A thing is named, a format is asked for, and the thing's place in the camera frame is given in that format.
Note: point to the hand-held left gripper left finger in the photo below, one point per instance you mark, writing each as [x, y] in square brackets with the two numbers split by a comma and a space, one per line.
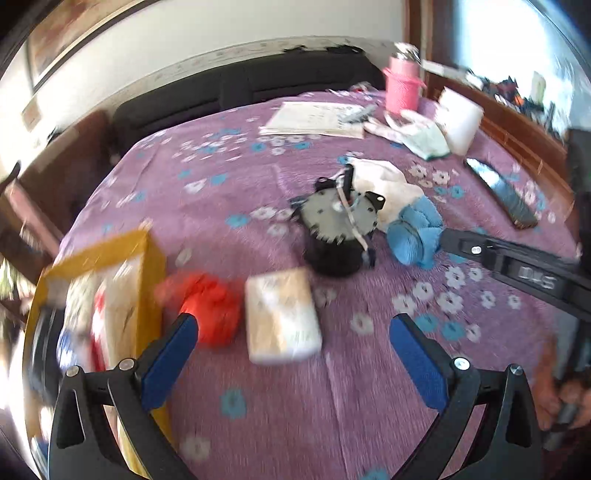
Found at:
[168, 360]

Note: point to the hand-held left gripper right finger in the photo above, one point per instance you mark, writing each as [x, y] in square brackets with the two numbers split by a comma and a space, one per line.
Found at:
[418, 364]

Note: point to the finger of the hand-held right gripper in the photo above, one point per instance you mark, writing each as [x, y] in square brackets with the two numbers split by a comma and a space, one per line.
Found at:
[468, 248]

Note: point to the blue towel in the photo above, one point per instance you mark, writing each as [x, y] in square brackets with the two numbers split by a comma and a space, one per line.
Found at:
[413, 235]

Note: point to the red cloth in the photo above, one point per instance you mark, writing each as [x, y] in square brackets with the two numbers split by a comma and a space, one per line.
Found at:
[207, 314]

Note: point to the yellow cardboard box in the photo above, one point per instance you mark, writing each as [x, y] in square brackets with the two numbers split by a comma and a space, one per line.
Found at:
[150, 286]

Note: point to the white tissue pack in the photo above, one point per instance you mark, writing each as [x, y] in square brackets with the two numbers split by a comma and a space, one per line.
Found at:
[281, 318]

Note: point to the person's right hand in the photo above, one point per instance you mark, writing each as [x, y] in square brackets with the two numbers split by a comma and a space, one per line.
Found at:
[547, 397]

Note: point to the white and green cloth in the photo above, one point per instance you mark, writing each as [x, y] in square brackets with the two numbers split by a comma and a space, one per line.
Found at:
[422, 138]

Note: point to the black motor device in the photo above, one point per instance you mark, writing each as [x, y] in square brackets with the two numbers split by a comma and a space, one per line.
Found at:
[330, 230]

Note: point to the wooden cabinet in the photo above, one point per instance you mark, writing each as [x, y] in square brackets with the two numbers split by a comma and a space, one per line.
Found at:
[508, 113]

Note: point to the purple floral tablecloth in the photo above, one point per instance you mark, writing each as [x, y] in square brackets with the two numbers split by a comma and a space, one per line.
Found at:
[258, 184]

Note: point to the white papers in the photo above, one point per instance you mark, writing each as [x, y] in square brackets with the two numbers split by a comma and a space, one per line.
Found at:
[309, 119]

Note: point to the wooden chair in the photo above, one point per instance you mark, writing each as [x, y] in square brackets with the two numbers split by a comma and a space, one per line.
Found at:
[18, 194]

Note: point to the brown armchair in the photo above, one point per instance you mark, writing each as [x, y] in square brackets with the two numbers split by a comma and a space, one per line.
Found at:
[69, 152]

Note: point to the black sofa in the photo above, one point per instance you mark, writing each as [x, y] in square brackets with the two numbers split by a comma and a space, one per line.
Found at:
[240, 85]

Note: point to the small wall plaque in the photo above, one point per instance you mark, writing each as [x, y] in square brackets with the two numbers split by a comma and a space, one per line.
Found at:
[31, 110]

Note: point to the framed wall picture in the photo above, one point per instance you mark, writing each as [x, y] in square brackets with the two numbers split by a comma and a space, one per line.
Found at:
[69, 32]

